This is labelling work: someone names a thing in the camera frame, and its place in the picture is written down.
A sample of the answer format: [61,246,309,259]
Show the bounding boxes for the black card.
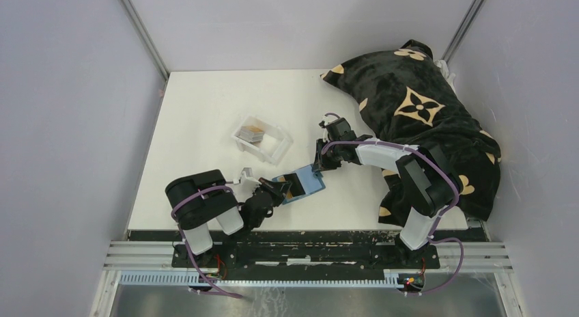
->
[284,173,305,197]

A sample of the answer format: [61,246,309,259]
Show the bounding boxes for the blue leather card holder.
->
[272,165,326,204]

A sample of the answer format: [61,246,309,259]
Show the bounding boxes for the clear plastic tray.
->
[231,115,294,165]

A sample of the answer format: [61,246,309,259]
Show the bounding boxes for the black blanket with beige flowers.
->
[322,40,501,221]

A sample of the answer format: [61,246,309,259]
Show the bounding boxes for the gold VIP card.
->
[275,174,305,204]

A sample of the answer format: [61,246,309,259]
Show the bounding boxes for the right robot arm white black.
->
[312,113,462,268]

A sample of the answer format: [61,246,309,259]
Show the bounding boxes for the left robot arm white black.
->
[165,167,302,267]

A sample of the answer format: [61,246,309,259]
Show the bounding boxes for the stack of cards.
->
[237,125,265,143]

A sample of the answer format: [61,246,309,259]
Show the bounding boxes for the white crumpled cloth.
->
[434,59,456,91]

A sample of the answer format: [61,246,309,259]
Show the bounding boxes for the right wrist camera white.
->
[318,115,339,129]

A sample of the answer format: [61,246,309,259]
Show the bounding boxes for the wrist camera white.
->
[234,167,261,191]
[318,115,339,129]

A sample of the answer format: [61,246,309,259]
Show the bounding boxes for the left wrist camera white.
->
[234,167,261,191]

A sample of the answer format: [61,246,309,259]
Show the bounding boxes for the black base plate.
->
[171,231,440,280]

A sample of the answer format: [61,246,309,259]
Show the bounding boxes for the white slotted cable duct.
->
[119,271,408,290]

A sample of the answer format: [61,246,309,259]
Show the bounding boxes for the aluminium rail frame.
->
[91,232,522,316]

